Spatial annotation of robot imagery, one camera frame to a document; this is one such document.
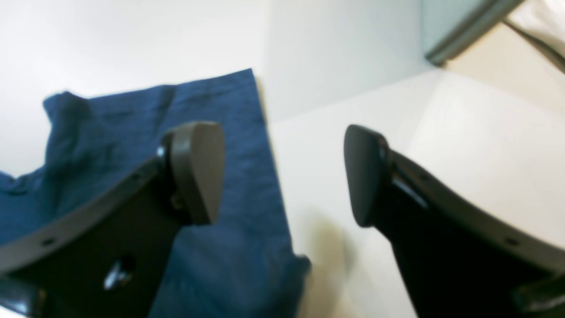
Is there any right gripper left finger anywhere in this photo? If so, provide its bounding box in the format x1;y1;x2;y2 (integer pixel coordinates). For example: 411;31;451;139
0;121;225;318

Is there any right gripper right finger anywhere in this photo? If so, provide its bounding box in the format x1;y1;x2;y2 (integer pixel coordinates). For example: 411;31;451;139
343;125;565;318

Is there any dark blue t-shirt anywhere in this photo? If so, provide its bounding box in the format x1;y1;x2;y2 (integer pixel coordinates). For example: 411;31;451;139
0;70;311;318

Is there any grey metal frame edge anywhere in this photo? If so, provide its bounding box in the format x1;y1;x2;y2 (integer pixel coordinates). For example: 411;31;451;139
420;0;523;66

